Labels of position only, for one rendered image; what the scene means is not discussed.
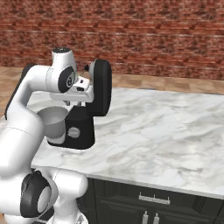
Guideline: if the black stand mixer base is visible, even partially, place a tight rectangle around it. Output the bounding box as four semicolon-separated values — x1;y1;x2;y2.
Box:
47;103;96;151

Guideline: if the grey metal mixer bowl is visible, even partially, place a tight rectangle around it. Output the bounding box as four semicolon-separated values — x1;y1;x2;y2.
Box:
37;106;70;145

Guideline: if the silver drawer handle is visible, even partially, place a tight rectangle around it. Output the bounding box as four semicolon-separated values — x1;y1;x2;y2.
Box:
137;192;172;206

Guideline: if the grey round mixer knob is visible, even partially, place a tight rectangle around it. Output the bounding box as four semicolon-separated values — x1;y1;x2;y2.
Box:
66;126;81;139

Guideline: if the black cupboard door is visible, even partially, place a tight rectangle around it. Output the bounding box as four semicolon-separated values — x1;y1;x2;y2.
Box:
95;195;152;224
150;204;205;224

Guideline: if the black drawer front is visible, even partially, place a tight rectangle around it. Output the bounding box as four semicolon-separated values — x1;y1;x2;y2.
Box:
127;184;203;210

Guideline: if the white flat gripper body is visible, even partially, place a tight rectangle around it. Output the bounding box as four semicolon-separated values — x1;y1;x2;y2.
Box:
49;85;95;104

